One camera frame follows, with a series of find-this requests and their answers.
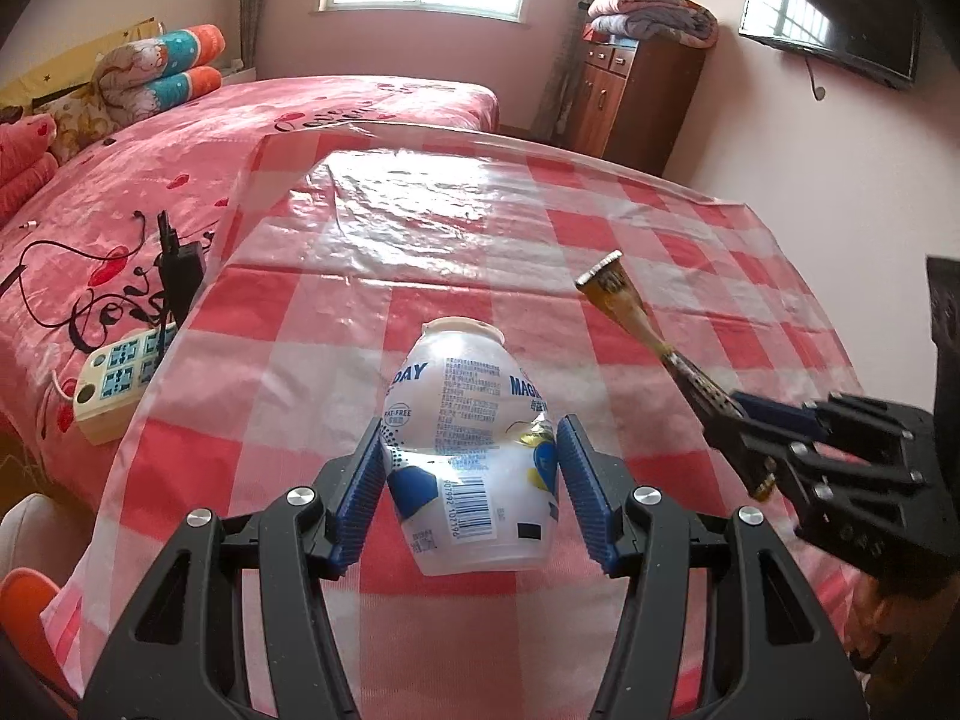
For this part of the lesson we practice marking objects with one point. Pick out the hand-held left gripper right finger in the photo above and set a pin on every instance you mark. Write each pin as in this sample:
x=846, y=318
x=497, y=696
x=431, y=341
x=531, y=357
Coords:
x=589, y=502

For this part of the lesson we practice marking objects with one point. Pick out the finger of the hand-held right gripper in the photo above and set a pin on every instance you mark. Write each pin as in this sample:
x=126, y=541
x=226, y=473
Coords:
x=772, y=411
x=757, y=457

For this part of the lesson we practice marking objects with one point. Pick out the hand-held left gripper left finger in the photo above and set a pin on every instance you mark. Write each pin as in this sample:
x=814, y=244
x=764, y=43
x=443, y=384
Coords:
x=356, y=502

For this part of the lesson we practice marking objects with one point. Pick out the white plastic bottle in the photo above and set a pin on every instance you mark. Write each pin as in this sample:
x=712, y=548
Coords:
x=465, y=420

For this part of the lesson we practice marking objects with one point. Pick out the yellow snack wrapper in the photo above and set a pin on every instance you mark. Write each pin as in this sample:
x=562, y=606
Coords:
x=622, y=300

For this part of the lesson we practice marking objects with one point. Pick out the orange plastic bucket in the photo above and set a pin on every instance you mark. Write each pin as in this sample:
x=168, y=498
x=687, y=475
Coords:
x=26, y=607

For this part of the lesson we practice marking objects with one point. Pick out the person's right hand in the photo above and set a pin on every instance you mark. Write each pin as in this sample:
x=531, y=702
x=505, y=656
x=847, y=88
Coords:
x=877, y=630

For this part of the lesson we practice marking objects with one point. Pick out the dark cloth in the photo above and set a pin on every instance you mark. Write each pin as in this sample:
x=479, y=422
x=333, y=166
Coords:
x=943, y=330

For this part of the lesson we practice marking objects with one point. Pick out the beige power strip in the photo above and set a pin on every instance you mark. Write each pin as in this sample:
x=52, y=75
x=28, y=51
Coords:
x=112, y=382

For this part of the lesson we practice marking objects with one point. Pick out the black charger adapter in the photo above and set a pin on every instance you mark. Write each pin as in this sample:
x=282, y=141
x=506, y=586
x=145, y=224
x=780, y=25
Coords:
x=184, y=270

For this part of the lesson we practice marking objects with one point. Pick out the white plastic bin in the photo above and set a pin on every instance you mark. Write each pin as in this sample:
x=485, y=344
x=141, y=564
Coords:
x=30, y=532

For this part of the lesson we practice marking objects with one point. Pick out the brown wooden cabinet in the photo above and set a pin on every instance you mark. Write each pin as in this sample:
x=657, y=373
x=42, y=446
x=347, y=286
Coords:
x=637, y=105

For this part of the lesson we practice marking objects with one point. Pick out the grey patterned curtain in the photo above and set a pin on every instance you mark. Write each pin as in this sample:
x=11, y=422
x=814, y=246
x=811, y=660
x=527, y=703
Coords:
x=559, y=75
x=261, y=7

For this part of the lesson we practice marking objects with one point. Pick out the folded pink grey blanket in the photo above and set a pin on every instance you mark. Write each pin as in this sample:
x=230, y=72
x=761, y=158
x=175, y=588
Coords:
x=652, y=15

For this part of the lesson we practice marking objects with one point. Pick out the plain pink pillow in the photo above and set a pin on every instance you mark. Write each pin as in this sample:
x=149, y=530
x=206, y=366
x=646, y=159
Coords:
x=26, y=191

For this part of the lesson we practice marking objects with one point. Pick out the yellow floral pillow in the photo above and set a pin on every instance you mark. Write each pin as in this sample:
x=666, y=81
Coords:
x=75, y=124

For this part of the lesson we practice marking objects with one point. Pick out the rolled colourful quilt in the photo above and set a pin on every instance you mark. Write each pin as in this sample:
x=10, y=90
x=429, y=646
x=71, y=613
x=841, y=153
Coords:
x=172, y=52

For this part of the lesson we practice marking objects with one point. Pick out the yellow headboard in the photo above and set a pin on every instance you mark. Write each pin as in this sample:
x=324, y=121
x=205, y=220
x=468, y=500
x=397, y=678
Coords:
x=60, y=67

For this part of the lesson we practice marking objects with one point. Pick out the black wall television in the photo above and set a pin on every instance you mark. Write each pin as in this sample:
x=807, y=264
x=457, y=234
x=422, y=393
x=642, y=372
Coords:
x=832, y=7

